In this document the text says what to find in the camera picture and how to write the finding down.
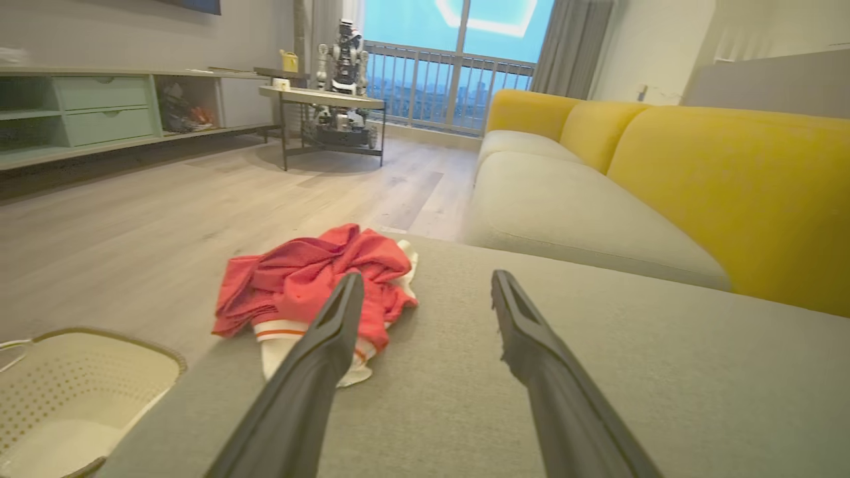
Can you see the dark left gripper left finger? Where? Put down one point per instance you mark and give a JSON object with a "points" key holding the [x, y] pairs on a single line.
{"points": [[312, 398]]}

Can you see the green drawer tv cabinet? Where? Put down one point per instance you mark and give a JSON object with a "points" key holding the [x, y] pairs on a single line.
{"points": [[99, 113]]}

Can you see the small grey sofa seat cushion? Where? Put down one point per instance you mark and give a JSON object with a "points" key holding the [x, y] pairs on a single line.
{"points": [[518, 143]]}

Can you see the yellow watering can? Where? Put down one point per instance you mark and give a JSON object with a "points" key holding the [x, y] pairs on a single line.
{"points": [[289, 61]]}

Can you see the wicker basket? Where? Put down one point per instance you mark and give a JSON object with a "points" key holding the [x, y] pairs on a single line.
{"points": [[73, 392]]}

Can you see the grey window curtain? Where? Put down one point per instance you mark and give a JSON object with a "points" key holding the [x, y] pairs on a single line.
{"points": [[319, 33], [571, 46]]}

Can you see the small yellow sofa back cushion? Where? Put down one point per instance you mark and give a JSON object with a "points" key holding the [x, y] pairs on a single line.
{"points": [[524, 113], [597, 133]]}

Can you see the red white numbered jersey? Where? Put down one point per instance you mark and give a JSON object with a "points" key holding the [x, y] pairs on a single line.
{"points": [[299, 279]]}

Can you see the white black humanoid robot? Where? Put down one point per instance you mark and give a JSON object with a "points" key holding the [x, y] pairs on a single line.
{"points": [[345, 66]]}

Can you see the grey sofa chaise seat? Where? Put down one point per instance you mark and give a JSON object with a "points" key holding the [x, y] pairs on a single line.
{"points": [[664, 372]]}

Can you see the wide yellow sofa back cushion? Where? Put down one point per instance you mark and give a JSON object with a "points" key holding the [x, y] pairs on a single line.
{"points": [[744, 192]]}

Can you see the wide grey sofa seat cushion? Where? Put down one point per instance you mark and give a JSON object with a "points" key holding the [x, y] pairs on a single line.
{"points": [[571, 212]]}

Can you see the clutter in cabinet shelf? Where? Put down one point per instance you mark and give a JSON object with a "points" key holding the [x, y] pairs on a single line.
{"points": [[182, 109]]}

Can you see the round table black legs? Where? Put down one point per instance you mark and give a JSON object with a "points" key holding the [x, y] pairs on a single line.
{"points": [[332, 99]]}

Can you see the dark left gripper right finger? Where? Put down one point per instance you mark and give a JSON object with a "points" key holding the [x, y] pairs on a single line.
{"points": [[564, 398]]}

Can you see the dark wall television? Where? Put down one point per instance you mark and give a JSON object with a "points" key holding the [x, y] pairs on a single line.
{"points": [[192, 5]]}

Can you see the metal balcony railing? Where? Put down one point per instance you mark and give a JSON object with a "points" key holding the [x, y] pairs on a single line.
{"points": [[431, 86]]}

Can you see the grey panel behind sofa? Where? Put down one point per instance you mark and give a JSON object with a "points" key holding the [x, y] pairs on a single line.
{"points": [[783, 86]]}

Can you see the small white cup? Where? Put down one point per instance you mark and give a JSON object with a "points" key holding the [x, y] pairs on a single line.
{"points": [[281, 83]]}

